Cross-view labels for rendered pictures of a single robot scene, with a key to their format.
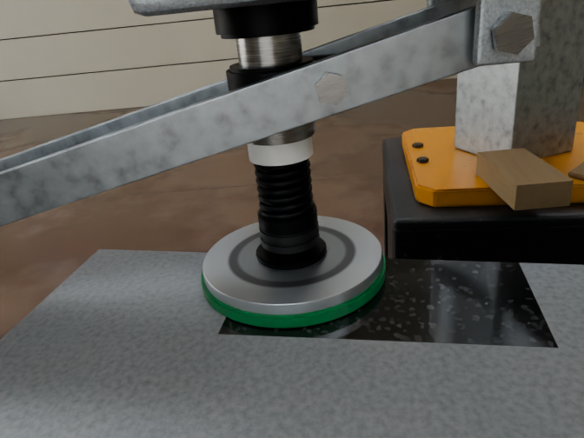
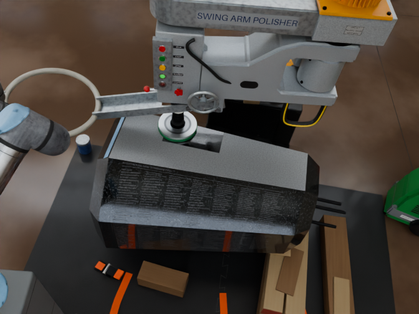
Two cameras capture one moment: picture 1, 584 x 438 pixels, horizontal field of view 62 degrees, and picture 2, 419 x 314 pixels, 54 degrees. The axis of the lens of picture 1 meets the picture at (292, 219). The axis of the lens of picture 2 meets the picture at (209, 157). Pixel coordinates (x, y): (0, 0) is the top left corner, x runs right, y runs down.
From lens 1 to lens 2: 1.77 m
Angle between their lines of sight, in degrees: 30
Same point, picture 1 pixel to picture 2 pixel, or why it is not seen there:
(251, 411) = (168, 157)
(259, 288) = (170, 133)
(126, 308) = (142, 131)
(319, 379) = (179, 152)
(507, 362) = (209, 154)
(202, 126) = (164, 109)
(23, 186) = (128, 113)
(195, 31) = not seen: outside the picture
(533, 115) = not seen: hidden behind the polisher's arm
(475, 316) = (209, 144)
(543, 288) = (224, 139)
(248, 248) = (168, 120)
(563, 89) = not seen: hidden behind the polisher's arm
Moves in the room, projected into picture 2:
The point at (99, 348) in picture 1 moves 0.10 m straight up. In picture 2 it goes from (139, 141) to (138, 129)
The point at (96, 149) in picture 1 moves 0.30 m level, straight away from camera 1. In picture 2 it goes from (144, 109) to (127, 71)
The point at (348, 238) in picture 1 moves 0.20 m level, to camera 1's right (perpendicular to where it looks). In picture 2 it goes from (190, 121) to (226, 122)
